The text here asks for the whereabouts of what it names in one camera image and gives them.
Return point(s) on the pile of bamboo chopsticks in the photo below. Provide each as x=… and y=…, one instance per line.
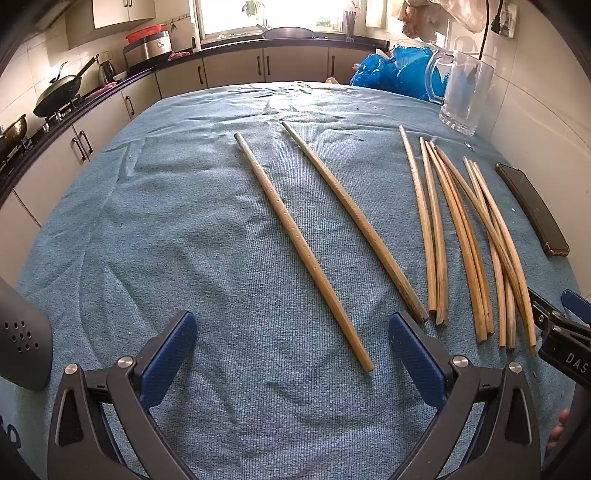
x=478, y=295

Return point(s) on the beige base cabinets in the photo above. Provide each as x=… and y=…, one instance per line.
x=231, y=69

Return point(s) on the grey frying pan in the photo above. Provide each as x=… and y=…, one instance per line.
x=288, y=32

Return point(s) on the kitchen window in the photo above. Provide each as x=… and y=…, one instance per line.
x=286, y=14

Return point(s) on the black phone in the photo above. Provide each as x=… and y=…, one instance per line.
x=531, y=207

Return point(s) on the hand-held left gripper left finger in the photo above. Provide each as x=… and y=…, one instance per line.
x=168, y=355

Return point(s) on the hanging clear plastic bags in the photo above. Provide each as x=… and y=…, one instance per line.
x=425, y=18

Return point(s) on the person's right hand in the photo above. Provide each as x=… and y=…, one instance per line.
x=561, y=434

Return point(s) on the white wall outlet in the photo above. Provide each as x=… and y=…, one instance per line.
x=507, y=21

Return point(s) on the clear glass mug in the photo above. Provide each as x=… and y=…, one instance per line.
x=461, y=97

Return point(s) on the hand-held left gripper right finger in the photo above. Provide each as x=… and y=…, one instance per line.
x=415, y=355

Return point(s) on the black perforated plastic object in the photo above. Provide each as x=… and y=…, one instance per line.
x=23, y=332

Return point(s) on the steel kettle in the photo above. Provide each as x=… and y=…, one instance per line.
x=107, y=73

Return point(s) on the blue plastic bag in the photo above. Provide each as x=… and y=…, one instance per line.
x=392, y=69

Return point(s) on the dark metal wok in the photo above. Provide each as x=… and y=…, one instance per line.
x=11, y=134

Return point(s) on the dark utensil holder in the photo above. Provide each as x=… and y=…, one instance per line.
x=349, y=27

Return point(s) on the black kitchen countertop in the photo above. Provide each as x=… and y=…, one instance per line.
x=221, y=46

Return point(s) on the silver cooker with red lid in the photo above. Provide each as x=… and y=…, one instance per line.
x=147, y=48

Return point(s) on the beige wall cabinet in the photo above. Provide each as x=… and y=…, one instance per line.
x=120, y=14

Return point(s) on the pink rag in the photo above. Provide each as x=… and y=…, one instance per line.
x=179, y=55

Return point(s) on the teal table cloth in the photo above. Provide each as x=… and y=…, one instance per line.
x=184, y=230

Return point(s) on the long dark wooden chopstick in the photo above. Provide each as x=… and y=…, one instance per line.
x=351, y=207
x=300, y=244

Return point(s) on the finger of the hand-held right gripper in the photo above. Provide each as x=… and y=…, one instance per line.
x=577, y=304
x=545, y=307

